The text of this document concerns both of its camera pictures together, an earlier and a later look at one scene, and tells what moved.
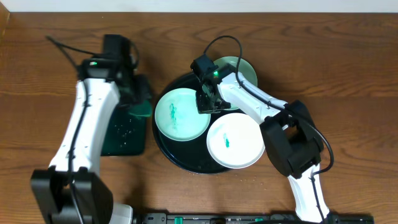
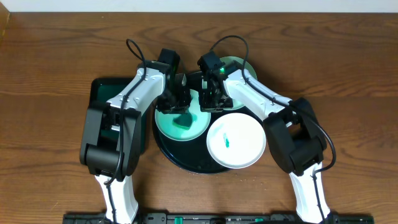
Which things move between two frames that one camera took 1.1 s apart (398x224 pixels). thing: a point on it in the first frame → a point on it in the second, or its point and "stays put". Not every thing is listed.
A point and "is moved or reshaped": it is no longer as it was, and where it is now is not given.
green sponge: x=143 y=109 is moved or reshaped
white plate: x=235 y=140 stays put
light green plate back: x=246 y=71 stays put
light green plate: x=177 y=116 stays put
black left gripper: x=137 y=94 → x=178 y=104
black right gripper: x=203 y=108 stays put
